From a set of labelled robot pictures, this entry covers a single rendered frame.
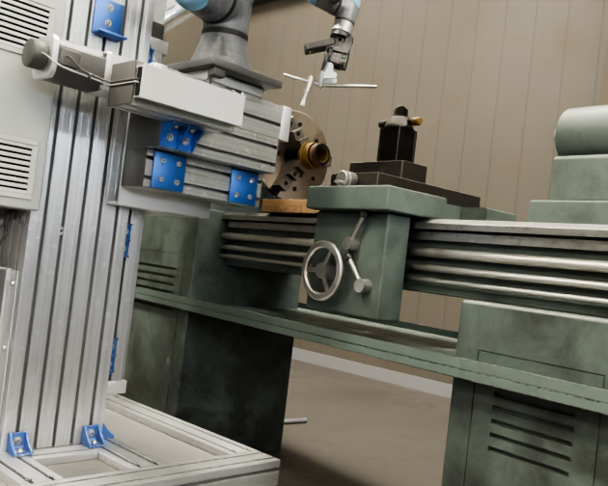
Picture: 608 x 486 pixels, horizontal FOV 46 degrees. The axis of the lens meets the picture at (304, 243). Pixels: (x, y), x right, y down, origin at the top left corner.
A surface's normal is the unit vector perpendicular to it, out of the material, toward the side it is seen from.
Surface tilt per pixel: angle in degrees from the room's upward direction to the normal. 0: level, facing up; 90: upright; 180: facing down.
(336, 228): 90
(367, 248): 90
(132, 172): 90
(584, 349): 90
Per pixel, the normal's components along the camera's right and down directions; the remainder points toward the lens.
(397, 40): -0.69, -0.10
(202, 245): 0.63, 0.05
